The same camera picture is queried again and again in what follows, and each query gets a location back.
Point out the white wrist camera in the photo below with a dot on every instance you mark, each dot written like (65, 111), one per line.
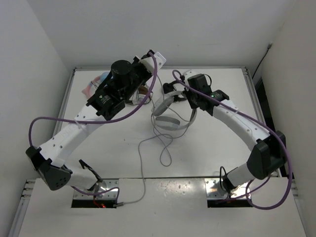
(153, 61)
(190, 73)

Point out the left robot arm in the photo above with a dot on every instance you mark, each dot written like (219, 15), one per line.
(123, 80)

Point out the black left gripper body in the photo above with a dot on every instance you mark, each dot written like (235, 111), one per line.
(138, 71)

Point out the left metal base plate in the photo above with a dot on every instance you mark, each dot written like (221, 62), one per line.
(107, 190)

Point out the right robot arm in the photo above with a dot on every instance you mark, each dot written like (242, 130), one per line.
(266, 153)

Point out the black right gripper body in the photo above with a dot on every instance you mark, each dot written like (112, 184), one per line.
(192, 98)

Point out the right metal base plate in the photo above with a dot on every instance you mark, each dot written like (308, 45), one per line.
(214, 191)

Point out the pink blue cat-ear headphones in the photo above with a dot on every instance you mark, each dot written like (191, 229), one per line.
(94, 84)

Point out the brown silver headphones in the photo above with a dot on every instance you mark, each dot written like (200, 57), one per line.
(138, 96)

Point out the metal base plate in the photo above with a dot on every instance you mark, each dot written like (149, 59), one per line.
(214, 191)
(107, 190)

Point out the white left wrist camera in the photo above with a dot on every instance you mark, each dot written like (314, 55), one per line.
(153, 61)

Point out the black on-ear headphones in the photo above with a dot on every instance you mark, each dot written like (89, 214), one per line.
(170, 87)

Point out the white grey over-ear headphones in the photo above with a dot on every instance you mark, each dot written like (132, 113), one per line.
(168, 119)

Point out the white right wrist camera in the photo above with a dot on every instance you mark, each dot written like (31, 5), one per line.
(190, 73)

